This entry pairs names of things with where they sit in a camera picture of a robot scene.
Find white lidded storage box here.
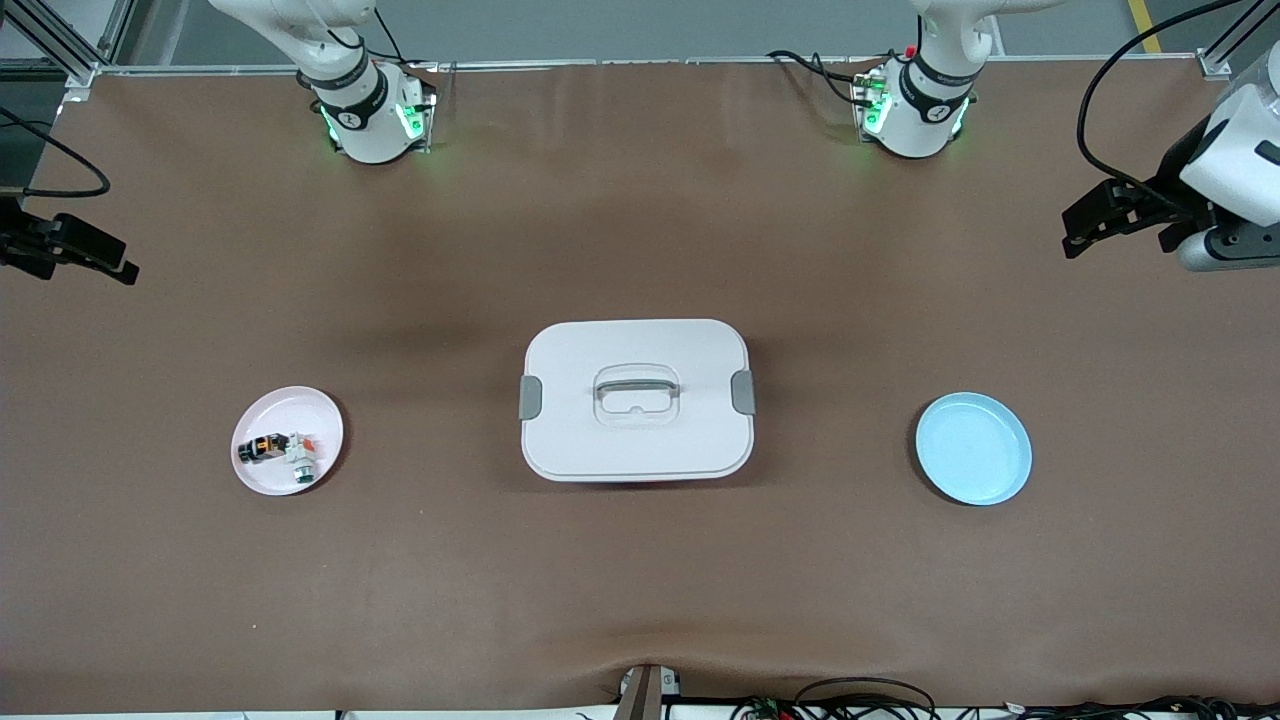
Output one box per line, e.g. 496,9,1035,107
518,319,757,484

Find pink round plate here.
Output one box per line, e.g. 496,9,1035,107
231,386,345,497

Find light blue round plate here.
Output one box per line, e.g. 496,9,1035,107
915,392,1033,507

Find brown table cover cloth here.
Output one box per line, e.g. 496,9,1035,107
0,58,1280,713

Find aluminium frame profile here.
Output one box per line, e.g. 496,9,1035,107
1198,0,1280,79
0,0,136,89

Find white switch green button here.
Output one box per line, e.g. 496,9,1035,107
287,432,327,488

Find black left arm base cable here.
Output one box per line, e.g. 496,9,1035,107
768,48,906,106

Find black arm base cable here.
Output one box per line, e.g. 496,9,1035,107
768,48,906,106
372,5,438,71

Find black right arm base cable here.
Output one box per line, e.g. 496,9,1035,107
372,5,438,71

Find tangled black cable bundle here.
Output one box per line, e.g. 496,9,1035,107
730,695,1280,720

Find black cable loop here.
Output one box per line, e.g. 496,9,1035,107
795,678,936,720

